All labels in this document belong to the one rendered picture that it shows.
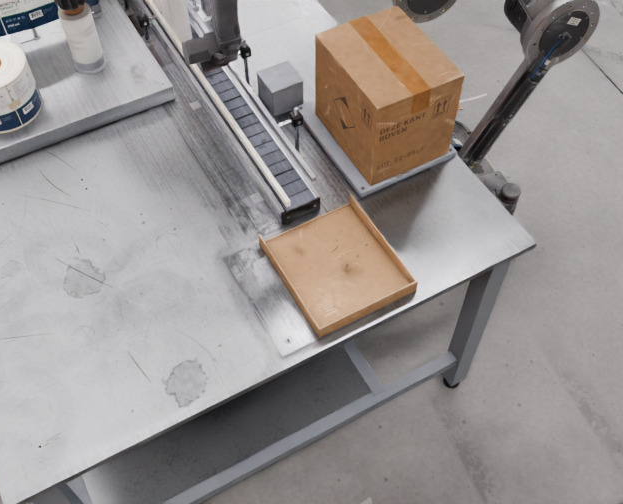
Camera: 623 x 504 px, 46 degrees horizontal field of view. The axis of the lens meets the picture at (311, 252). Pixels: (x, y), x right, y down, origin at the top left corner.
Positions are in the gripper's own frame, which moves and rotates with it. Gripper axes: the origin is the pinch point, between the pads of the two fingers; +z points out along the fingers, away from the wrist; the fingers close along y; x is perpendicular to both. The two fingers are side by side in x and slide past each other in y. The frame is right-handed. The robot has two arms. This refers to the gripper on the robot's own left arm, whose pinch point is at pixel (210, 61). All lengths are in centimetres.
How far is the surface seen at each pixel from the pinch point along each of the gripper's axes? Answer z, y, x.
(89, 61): 12.9, 28.9, -12.8
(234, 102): -3.3, -1.1, 13.0
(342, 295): -42, 3, 66
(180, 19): 8.8, 1.2, -15.0
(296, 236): -29, 4, 51
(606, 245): 31, -126, 108
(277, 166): -20.2, -0.7, 33.3
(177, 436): 14, 48, 96
